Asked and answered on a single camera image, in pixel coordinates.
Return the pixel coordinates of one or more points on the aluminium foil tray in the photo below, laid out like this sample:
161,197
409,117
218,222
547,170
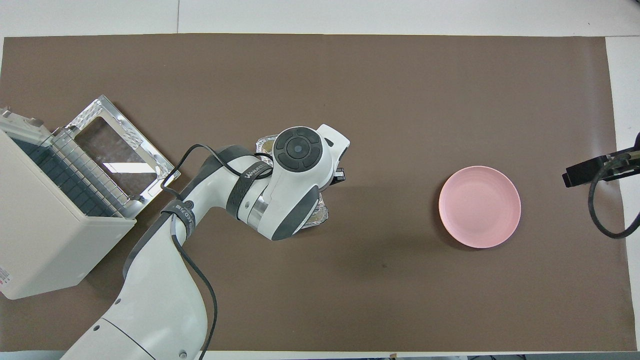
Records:
317,215

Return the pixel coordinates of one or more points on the white toaster oven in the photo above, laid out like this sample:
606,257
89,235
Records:
50,250

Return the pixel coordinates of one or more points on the brown paper table mat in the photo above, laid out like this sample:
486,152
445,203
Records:
400,280

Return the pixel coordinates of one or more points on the glass oven door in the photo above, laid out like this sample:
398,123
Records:
120,155

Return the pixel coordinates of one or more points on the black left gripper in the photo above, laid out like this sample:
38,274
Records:
339,176

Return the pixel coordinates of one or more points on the pink round plate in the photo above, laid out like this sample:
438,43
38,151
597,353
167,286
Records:
480,207

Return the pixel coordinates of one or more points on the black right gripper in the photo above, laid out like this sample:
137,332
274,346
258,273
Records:
627,162

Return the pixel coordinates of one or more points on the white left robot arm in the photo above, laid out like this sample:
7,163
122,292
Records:
155,300

